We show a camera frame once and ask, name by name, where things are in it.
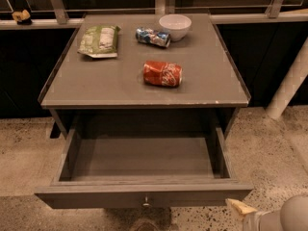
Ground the white ceramic bowl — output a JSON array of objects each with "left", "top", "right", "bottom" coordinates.
[{"left": 159, "top": 14, "right": 192, "bottom": 41}]

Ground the grey top drawer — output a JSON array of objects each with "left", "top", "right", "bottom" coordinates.
[{"left": 34, "top": 126, "right": 254, "bottom": 210}]

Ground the green snack bag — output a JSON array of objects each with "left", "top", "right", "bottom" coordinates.
[{"left": 78, "top": 25, "right": 121, "bottom": 59}]

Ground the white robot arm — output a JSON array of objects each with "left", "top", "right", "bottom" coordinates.
[{"left": 225, "top": 38, "right": 308, "bottom": 231}]

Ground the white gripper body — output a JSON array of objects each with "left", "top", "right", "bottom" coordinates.
[{"left": 243, "top": 211, "right": 271, "bottom": 231}]

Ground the crushed red cola can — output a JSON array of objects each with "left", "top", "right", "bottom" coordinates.
[{"left": 142, "top": 61, "right": 183, "bottom": 88}]

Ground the crushed blue soda can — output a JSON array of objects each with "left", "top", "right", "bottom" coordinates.
[{"left": 136, "top": 27, "right": 170, "bottom": 48}]

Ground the metal window railing frame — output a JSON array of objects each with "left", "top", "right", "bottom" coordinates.
[{"left": 0, "top": 0, "right": 308, "bottom": 30}]

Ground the small yellow black object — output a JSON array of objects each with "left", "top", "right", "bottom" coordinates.
[{"left": 12, "top": 10, "right": 32, "bottom": 25}]

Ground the metal drawer knob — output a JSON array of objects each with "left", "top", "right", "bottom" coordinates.
[{"left": 142, "top": 196, "right": 152, "bottom": 208}]

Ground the grey wooden drawer cabinet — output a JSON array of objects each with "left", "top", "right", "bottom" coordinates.
[{"left": 39, "top": 13, "right": 250, "bottom": 134}]

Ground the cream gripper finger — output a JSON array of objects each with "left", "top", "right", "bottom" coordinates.
[{"left": 225, "top": 198, "right": 256, "bottom": 217}]

